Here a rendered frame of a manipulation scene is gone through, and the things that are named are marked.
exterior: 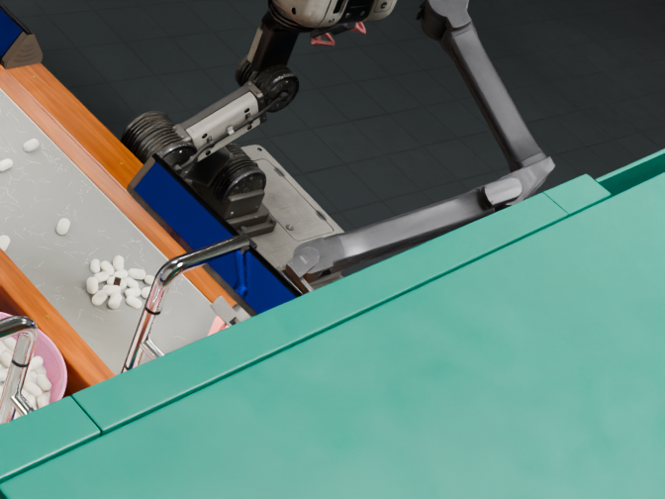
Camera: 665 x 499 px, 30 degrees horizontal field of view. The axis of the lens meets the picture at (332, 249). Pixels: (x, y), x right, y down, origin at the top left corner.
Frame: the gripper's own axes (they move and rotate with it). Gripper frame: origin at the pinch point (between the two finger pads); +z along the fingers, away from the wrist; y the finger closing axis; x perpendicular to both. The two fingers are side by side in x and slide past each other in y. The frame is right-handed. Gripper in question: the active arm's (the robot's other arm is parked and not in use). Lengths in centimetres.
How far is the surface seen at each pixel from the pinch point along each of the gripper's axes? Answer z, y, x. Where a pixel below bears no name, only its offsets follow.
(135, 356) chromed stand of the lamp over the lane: 8.2, 2.0, -21.2
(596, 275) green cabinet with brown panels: -25, 64, -107
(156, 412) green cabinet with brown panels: 6, 59, -133
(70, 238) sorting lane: 3.5, -40.5, 8.8
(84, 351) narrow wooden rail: 14.6, -13.2, -4.4
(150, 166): -13.8, -20.8, -23.7
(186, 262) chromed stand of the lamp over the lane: -6.8, 1.6, -33.1
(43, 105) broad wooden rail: -11, -75, 18
